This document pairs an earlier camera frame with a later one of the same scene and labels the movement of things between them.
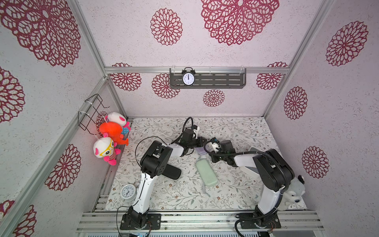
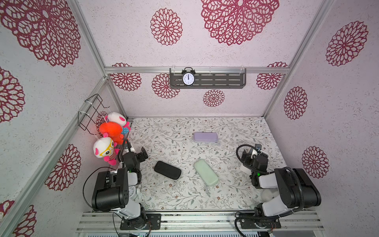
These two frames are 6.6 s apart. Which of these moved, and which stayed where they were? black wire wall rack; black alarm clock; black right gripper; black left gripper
Moved: black right gripper; black left gripper
Stayed: black wire wall rack; black alarm clock
